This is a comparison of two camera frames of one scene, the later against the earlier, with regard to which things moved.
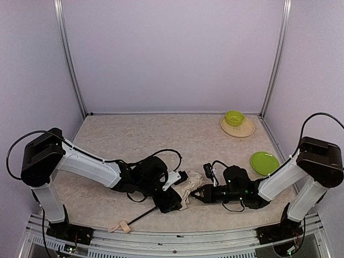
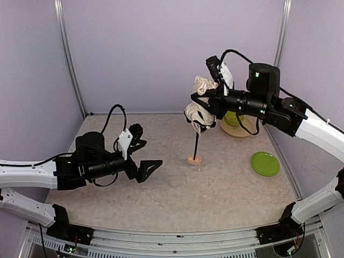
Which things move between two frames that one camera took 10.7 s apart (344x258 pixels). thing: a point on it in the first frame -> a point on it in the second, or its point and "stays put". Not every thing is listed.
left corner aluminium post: (61, 23) stays put
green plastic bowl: (234, 117) stays put
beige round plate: (245, 128) stays put
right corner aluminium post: (275, 74) stays put
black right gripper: (209, 193) -> (215, 99)
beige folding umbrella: (191, 181) -> (200, 119)
